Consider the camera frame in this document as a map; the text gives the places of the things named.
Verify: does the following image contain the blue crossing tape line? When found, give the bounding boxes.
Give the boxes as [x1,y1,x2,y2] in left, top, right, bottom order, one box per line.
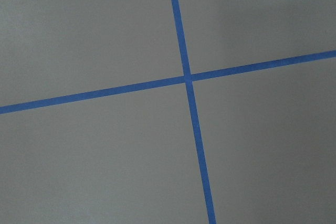
[1,50,335,114]

